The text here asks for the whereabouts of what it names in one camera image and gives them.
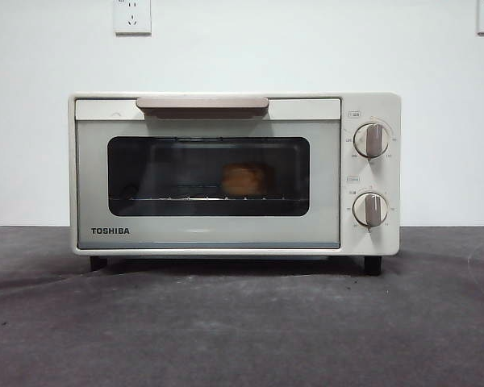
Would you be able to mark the orange-brown bread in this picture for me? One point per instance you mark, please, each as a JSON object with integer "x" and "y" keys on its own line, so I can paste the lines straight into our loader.
{"x": 246, "y": 179}

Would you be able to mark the cream oven knob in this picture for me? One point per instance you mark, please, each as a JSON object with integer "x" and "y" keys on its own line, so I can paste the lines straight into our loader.
{"x": 372, "y": 140}
{"x": 371, "y": 209}

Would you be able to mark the cream Toshiba toaster oven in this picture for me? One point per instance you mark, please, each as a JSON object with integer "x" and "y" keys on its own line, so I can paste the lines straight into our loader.
{"x": 391, "y": 173}

